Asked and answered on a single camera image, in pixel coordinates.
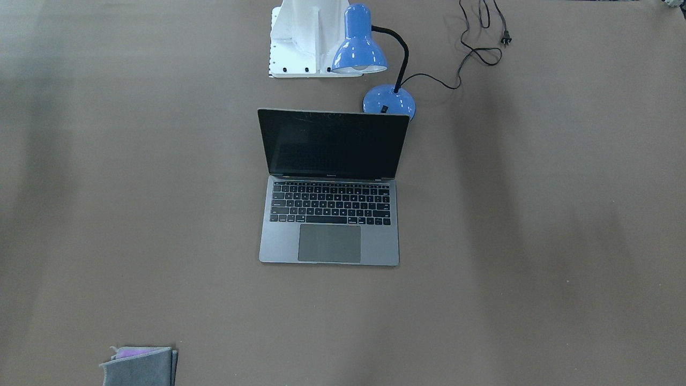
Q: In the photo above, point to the purple cloth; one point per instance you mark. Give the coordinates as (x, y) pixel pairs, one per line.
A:
(132, 351)

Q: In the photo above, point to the grey laptop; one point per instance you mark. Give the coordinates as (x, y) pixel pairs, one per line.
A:
(331, 194)

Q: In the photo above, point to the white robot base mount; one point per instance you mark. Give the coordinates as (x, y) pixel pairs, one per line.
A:
(304, 38)

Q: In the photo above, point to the blue desk lamp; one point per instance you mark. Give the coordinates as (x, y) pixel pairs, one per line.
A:
(359, 53)

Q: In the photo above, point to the folded grey cloth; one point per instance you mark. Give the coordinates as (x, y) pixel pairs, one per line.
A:
(157, 368)

